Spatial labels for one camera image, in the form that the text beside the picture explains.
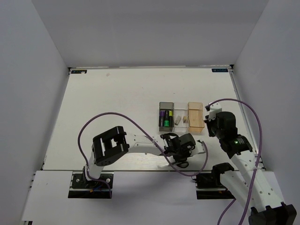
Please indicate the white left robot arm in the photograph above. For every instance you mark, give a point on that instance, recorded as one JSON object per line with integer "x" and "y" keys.
{"x": 111, "y": 145}

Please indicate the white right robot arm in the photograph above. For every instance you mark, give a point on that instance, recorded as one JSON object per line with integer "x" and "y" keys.
{"x": 243, "y": 178}

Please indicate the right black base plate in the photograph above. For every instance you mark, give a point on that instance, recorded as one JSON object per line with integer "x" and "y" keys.
{"x": 208, "y": 189}

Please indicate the left blue corner label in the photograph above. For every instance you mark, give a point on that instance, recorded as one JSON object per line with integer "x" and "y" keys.
{"x": 78, "y": 71}

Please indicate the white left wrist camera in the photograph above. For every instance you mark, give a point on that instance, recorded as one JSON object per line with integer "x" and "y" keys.
{"x": 199, "y": 148}

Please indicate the dark grey plastic container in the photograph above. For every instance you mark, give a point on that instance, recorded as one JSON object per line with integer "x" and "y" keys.
{"x": 166, "y": 106}

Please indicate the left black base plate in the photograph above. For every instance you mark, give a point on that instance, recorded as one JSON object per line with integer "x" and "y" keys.
{"x": 81, "y": 188}

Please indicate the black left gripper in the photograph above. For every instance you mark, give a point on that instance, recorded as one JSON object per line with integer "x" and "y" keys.
{"x": 187, "y": 154}

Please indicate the orange plastic container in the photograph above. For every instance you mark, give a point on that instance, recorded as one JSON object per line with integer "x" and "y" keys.
{"x": 195, "y": 116}

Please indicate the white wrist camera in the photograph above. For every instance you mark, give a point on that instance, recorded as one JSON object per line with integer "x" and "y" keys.
{"x": 199, "y": 148}
{"x": 212, "y": 109}

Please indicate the green highlighter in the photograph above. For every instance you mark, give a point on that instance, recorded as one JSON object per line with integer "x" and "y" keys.
{"x": 166, "y": 119}

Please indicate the right blue corner label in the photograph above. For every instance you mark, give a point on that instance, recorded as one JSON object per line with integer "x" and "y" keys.
{"x": 219, "y": 70}

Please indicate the clear plastic container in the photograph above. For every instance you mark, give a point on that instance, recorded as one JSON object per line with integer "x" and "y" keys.
{"x": 181, "y": 109}

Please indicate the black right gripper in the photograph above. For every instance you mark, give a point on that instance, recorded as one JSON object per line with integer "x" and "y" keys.
{"x": 209, "y": 123}

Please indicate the blue corner label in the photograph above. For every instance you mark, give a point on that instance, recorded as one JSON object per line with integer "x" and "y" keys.
{"x": 78, "y": 71}
{"x": 219, "y": 70}

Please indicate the purple highlighter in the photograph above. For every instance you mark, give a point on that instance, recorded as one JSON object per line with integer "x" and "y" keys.
{"x": 161, "y": 118}

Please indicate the black handled scissors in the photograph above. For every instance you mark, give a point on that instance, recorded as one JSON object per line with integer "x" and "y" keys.
{"x": 181, "y": 165}

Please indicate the grey eraser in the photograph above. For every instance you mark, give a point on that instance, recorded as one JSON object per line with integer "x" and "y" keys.
{"x": 177, "y": 121}

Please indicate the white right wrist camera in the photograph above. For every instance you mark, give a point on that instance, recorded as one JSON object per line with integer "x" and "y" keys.
{"x": 212, "y": 109}

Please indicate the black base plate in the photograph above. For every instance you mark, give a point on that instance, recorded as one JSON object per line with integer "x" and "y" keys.
{"x": 208, "y": 189}
{"x": 81, "y": 188}

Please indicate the yellow highlighter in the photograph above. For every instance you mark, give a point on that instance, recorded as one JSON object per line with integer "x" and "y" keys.
{"x": 170, "y": 117}

